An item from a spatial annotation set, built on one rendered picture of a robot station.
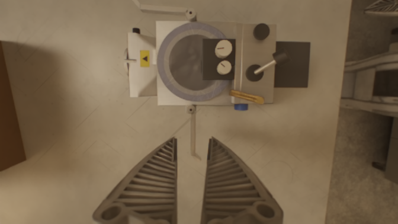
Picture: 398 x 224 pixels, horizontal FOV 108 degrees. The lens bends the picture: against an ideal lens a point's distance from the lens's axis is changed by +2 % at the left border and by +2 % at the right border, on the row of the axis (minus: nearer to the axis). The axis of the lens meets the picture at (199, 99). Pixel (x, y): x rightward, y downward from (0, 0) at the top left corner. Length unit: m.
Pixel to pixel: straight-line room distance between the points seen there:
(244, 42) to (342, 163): 1.74
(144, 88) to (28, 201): 0.35
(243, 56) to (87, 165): 0.33
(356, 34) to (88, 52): 1.77
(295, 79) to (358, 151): 1.70
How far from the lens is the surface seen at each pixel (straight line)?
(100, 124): 0.33
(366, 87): 0.96
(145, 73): 0.20
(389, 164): 1.90
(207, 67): 0.16
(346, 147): 1.82
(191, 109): 0.17
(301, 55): 0.24
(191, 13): 0.19
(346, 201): 2.05
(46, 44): 0.38
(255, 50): 0.17
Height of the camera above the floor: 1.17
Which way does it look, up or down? 85 degrees down
